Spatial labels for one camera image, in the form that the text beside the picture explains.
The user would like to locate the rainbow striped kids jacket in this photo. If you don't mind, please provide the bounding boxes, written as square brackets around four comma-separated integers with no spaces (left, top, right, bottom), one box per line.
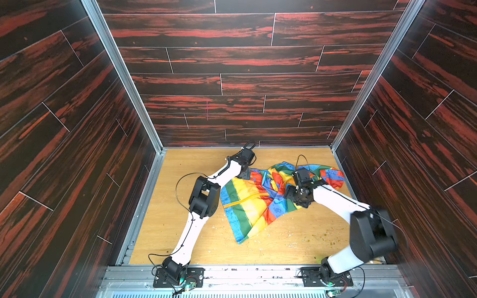
[219,161,346,245]

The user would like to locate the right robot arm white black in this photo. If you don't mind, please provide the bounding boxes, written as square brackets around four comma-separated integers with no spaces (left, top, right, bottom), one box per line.
[285,180,398,286]

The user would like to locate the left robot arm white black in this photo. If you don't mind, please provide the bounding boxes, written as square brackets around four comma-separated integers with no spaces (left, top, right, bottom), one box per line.
[156,146,255,287]

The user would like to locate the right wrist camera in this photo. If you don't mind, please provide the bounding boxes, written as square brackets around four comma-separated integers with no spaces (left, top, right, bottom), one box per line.
[293,168,313,187]

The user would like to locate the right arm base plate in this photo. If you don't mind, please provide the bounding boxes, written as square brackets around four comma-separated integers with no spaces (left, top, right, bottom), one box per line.
[298,266,354,288]

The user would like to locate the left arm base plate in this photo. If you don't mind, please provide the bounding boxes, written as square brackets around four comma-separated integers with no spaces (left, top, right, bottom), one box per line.
[153,267,205,291]

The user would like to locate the aluminium front rail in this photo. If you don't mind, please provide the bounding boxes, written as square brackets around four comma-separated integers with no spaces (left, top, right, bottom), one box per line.
[97,264,416,298]

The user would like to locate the aluminium corner post left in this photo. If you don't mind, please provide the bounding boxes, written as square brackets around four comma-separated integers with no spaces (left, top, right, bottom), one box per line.
[80,0,163,153]

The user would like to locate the aluminium corner post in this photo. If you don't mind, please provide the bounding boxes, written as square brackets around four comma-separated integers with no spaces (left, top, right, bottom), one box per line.
[80,0,163,153]
[330,0,426,155]

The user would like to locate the aluminium corner post right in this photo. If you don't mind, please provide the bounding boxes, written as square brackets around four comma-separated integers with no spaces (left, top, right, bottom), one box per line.
[330,0,426,155]

